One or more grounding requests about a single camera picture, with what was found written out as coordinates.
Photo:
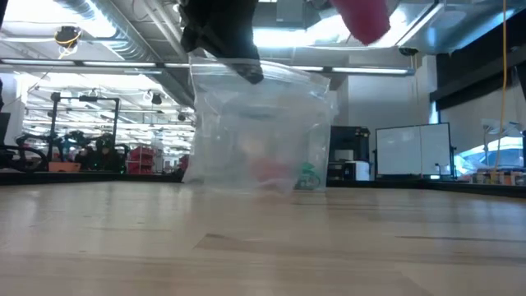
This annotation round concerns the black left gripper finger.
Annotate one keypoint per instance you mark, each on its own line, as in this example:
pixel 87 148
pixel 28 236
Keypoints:
pixel 230 29
pixel 188 29

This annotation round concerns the clear plastic zip bag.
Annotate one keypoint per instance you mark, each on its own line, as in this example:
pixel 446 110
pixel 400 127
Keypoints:
pixel 246 123

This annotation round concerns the pink elastic bandage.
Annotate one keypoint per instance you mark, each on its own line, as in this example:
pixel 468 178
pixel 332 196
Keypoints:
pixel 363 18

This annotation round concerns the black background robot arm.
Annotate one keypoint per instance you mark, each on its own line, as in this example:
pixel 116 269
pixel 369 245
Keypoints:
pixel 10 160

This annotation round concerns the long ceiling light bar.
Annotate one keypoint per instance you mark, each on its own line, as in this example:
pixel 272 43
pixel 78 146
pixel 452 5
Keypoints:
pixel 123 64

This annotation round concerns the black hanging lamp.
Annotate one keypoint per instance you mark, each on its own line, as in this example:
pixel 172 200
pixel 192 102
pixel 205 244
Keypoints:
pixel 156 99

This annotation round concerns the red bin shelf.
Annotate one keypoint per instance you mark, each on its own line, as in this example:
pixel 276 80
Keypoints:
pixel 141 158

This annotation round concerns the red item inside box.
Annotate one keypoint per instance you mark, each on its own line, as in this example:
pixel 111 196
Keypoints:
pixel 271 170

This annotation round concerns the black robot with green lights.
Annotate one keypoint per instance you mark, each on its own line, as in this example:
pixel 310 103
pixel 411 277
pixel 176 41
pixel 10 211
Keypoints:
pixel 98 156

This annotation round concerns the clear plastic storage box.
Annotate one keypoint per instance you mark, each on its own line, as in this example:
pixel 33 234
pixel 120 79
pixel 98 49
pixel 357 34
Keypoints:
pixel 324 156

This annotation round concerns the black cabinet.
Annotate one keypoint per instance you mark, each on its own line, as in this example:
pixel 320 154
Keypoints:
pixel 349 140

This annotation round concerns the green item inside box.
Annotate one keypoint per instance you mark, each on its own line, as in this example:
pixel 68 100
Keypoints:
pixel 308 176

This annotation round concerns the orange box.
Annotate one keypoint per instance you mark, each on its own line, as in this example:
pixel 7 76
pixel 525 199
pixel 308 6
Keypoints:
pixel 63 166

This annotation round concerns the white container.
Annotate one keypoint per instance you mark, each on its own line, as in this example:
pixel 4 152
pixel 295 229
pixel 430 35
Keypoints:
pixel 358 170

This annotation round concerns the white board on stand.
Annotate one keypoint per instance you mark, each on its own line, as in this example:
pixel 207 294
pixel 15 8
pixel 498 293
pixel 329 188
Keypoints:
pixel 411 148

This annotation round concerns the row of small boxes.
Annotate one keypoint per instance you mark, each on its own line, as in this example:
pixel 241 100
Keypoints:
pixel 501 177

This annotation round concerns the black gantry frame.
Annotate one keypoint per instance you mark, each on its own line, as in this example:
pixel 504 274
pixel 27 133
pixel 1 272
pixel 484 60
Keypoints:
pixel 98 99

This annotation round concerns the dark ceiling dome camera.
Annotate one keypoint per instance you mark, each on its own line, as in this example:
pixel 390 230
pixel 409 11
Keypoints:
pixel 408 51

